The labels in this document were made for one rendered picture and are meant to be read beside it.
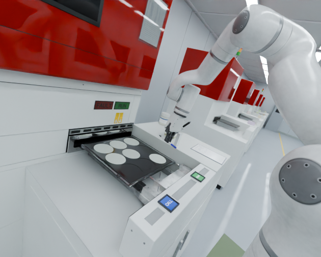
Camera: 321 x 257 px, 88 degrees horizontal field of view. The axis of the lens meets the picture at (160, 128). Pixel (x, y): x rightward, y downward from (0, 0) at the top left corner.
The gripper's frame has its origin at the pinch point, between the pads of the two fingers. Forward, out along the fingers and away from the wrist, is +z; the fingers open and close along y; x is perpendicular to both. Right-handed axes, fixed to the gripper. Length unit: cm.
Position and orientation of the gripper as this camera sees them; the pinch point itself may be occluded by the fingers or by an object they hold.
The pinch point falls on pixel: (168, 138)
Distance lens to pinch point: 93.9
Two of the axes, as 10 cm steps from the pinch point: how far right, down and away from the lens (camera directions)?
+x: 6.6, 4.7, -5.9
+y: -6.4, -0.6, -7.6
